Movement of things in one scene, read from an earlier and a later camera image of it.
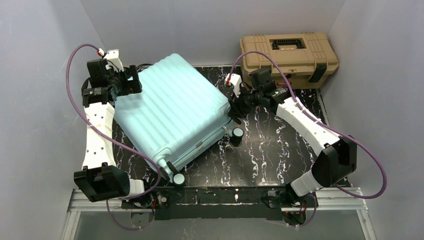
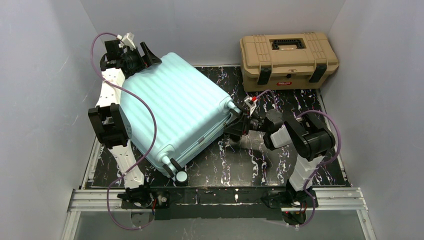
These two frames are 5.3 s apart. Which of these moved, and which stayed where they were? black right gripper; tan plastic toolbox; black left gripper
Moved: black left gripper; black right gripper
Stayed: tan plastic toolbox
